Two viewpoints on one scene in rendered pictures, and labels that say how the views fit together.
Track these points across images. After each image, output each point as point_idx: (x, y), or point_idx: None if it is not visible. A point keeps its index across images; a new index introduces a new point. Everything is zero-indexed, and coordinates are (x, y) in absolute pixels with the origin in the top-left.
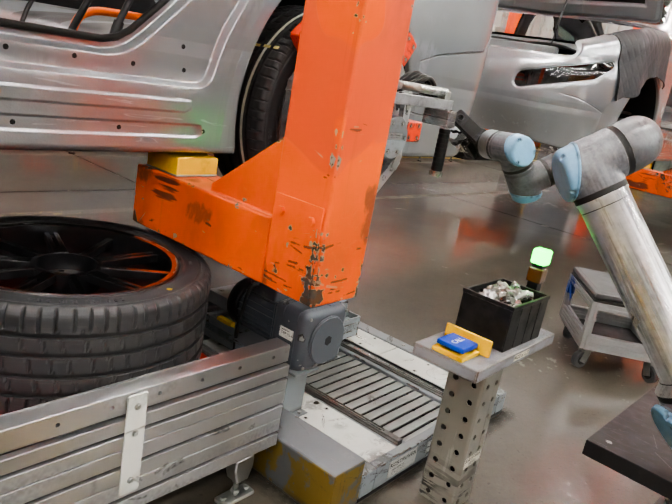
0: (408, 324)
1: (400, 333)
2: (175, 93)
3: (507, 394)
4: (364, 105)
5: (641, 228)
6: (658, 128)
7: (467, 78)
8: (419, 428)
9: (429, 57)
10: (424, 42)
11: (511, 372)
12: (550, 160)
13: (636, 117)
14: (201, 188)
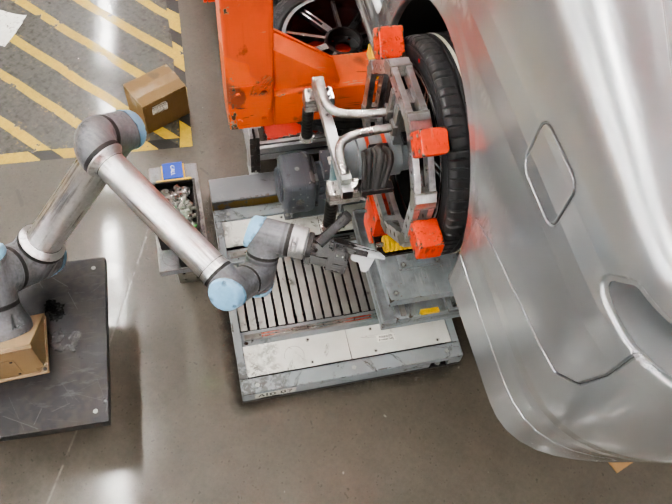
0: (435, 464)
1: (414, 433)
2: (369, 0)
3: (263, 439)
4: (217, 14)
5: (74, 161)
6: (77, 139)
7: (521, 352)
8: (254, 307)
9: (485, 232)
10: (482, 203)
11: (295, 490)
12: (238, 268)
13: (92, 126)
14: (335, 55)
